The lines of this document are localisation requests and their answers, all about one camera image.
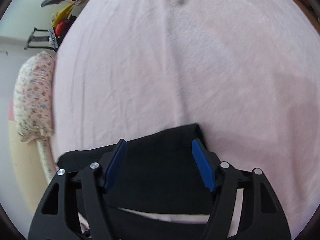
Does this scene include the black pants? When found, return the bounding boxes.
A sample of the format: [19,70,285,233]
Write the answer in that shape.
[56,122,221,240]

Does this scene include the floral pillow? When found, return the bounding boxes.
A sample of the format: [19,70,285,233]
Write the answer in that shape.
[13,51,55,142]

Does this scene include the pink bed blanket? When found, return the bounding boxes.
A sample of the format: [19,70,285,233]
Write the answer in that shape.
[51,0,319,237]

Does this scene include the black metal rack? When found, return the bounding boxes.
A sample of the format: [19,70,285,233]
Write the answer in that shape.
[24,27,59,52]

